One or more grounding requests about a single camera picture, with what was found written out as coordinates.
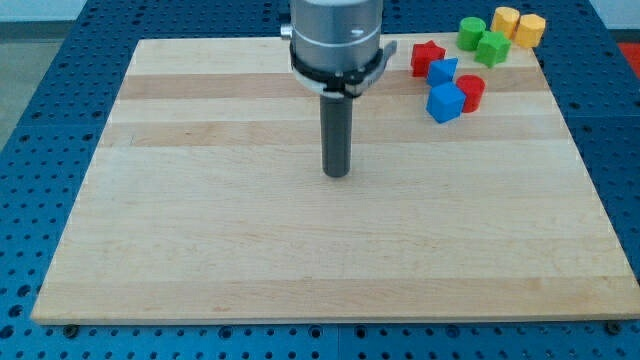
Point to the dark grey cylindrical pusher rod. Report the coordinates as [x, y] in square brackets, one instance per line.
[336, 129]

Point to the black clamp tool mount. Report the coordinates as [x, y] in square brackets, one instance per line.
[350, 84]

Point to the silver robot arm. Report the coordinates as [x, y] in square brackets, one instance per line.
[335, 52]

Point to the red star block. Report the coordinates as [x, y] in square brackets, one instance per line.
[423, 54]

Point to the green star block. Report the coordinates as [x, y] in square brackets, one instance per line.
[492, 49]

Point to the blue triangular block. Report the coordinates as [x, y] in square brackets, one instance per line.
[441, 71]

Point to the blue cube block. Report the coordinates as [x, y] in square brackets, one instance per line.
[445, 102]

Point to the red cylinder block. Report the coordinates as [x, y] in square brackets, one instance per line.
[473, 88]

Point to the green cylinder block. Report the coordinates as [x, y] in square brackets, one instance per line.
[470, 32]

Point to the light wooden board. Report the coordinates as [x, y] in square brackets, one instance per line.
[205, 202]

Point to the yellow cylinder block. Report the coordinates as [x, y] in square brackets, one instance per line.
[505, 20]

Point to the yellow hexagon block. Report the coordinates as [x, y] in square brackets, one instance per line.
[529, 31]

